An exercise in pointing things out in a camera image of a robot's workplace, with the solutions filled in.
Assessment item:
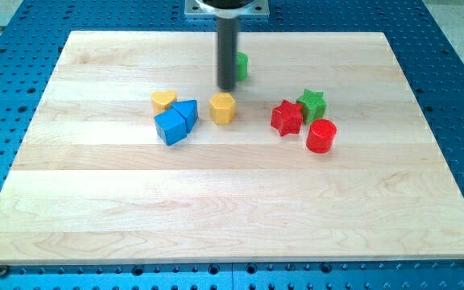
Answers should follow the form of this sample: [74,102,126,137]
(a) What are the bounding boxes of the green cylinder block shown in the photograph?
[237,52,249,81]

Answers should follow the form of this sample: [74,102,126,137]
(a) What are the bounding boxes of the red star block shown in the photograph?
[271,99,304,136]

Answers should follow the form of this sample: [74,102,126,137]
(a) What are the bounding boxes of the green star block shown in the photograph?
[296,89,327,125]

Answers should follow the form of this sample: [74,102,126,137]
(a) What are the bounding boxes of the yellow hexagon block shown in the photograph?
[209,93,236,125]

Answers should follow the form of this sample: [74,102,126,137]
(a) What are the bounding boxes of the blue triangle block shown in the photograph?
[172,100,198,133]

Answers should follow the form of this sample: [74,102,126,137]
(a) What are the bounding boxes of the blue cube block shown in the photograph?
[154,109,187,146]

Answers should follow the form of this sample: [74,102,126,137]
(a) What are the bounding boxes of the yellow heart block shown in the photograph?
[151,90,177,115]

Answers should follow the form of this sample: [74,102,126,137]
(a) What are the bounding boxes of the red cylinder block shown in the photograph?
[306,118,337,154]

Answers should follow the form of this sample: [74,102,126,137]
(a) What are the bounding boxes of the light wooden board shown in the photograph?
[0,31,464,265]

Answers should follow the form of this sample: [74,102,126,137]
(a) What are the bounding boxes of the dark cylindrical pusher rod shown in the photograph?
[217,18,238,91]

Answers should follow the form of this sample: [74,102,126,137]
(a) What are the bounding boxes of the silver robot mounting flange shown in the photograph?
[184,0,270,19]

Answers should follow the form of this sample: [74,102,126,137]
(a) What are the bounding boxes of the blue perforated metal base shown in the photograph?
[0,1,464,289]

